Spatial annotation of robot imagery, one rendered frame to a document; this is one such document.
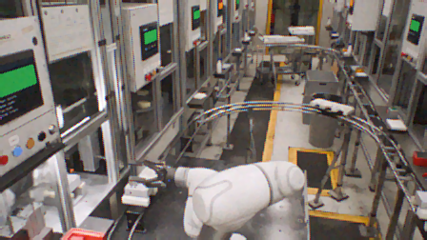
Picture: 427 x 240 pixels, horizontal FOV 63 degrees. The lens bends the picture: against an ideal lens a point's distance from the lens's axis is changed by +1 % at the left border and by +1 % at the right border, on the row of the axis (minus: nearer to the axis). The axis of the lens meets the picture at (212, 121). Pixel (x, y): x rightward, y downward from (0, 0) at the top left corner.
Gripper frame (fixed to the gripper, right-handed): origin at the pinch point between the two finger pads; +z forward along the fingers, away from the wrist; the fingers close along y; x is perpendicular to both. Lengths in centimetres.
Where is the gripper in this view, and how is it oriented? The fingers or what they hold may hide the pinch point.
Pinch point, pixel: (134, 170)
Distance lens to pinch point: 165.1
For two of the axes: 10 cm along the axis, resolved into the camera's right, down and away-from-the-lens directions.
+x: -2.2, 3.8, -9.0
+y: 0.1, -9.2, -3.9
